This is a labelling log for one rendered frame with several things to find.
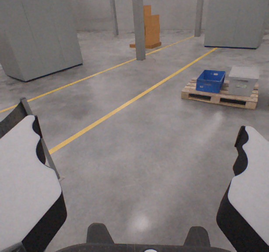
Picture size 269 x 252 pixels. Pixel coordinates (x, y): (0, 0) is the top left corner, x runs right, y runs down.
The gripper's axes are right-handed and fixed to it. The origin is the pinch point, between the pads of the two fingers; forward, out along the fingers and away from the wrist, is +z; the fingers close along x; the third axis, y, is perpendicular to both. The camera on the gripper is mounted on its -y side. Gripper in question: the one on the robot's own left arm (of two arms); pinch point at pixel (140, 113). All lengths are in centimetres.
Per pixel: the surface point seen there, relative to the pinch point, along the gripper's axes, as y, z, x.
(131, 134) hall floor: 146, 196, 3
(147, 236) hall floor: 144, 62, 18
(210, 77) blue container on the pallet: 103, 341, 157
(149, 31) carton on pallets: 70, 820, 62
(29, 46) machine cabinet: 95, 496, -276
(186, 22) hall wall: 54, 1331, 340
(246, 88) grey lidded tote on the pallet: 92, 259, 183
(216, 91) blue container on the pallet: 107, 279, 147
